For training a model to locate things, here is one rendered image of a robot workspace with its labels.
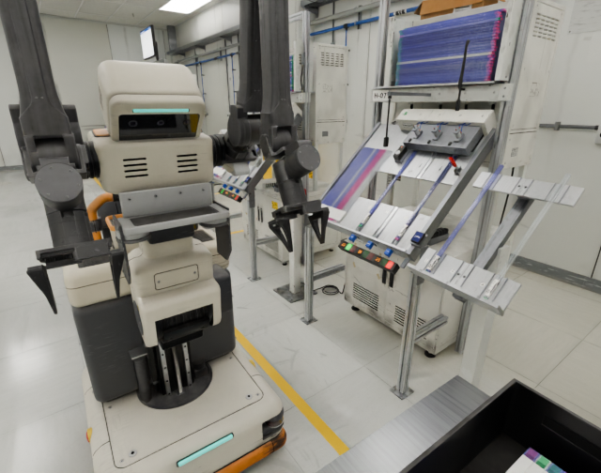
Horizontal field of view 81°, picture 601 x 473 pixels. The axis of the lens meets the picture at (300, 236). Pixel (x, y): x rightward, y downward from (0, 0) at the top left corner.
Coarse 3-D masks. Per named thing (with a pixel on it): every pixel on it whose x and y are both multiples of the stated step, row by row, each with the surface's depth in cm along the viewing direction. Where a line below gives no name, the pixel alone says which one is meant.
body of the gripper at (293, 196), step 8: (280, 184) 79; (288, 184) 78; (296, 184) 78; (280, 192) 80; (288, 192) 78; (296, 192) 78; (304, 192) 80; (288, 200) 78; (296, 200) 78; (304, 200) 79; (320, 200) 80; (280, 208) 76; (288, 208) 76; (296, 208) 77; (272, 216) 80
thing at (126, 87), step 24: (120, 72) 76; (144, 72) 78; (168, 72) 81; (120, 96) 73; (144, 96) 75; (168, 96) 78; (192, 96) 81; (120, 120) 76; (144, 120) 79; (168, 120) 82; (192, 120) 85
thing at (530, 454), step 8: (520, 456) 48; (528, 456) 48; (536, 456) 48; (520, 464) 47; (528, 464) 47; (536, 464) 47; (544, 464) 47; (552, 464) 47; (512, 472) 46; (520, 472) 46; (528, 472) 46; (536, 472) 46; (544, 472) 46; (552, 472) 46; (560, 472) 46
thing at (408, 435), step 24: (456, 384) 66; (408, 408) 61; (432, 408) 61; (456, 408) 61; (384, 432) 57; (408, 432) 57; (432, 432) 57; (360, 456) 53; (384, 456) 53; (408, 456) 53
